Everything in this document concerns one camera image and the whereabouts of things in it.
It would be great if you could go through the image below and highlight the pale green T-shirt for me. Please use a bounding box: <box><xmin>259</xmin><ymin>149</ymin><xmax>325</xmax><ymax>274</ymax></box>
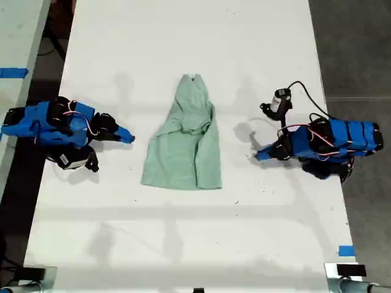
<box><xmin>140</xmin><ymin>73</ymin><xmax>223</xmax><ymax>191</ymax></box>

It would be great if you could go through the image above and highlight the long blue tape strip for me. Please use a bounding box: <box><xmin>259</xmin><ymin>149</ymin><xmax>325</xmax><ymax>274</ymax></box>
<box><xmin>0</xmin><ymin>67</ymin><xmax>29</xmax><ymax>79</ymax></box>

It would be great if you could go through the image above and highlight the short blue tape strip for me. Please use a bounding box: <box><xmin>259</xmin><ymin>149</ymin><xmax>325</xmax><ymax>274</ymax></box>
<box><xmin>338</xmin><ymin>245</ymin><xmax>356</xmax><ymax>258</ymax></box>

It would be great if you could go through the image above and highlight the white side table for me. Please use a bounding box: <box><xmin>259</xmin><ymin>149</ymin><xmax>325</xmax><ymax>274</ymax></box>
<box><xmin>0</xmin><ymin>0</ymin><xmax>52</xmax><ymax>196</ymax></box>

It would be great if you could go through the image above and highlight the small black box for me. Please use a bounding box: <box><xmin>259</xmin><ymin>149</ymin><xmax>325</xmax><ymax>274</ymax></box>
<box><xmin>336</xmin><ymin>264</ymin><xmax>367</xmax><ymax>278</ymax></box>
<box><xmin>21</xmin><ymin>267</ymin><xmax>47</xmax><ymax>281</ymax></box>

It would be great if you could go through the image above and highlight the black camera box on stalk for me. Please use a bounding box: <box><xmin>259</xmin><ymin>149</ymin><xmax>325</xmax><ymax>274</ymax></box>
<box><xmin>55</xmin><ymin>145</ymin><xmax>100</xmax><ymax>174</ymax></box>
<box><xmin>260</xmin><ymin>88</ymin><xmax>294</xmax><ymax>129</ymax></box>

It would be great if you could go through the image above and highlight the black camera cable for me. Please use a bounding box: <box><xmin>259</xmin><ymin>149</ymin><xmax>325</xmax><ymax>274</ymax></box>
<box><xmin>287</xmin><ymin>81</ymin><xmax>331</xmax><ymax>119</ymax></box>

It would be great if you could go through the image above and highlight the black floor cable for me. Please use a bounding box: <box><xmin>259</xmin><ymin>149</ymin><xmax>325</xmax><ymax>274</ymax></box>
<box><xmin>38</xmin><ymin>24</ymin><xmax>67</xmax><ymax>62</ymax></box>

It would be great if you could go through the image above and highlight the metal table bracket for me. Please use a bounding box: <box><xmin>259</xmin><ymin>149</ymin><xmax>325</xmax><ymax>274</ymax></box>
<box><xmin>0</xmin><ymin>266</ymin><xmax>59</xmax><ymax>293</ymax></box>
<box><xmin>324</xmin><ymin>262</ymin><xmax>391</xmax><ymax>293</ymax></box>

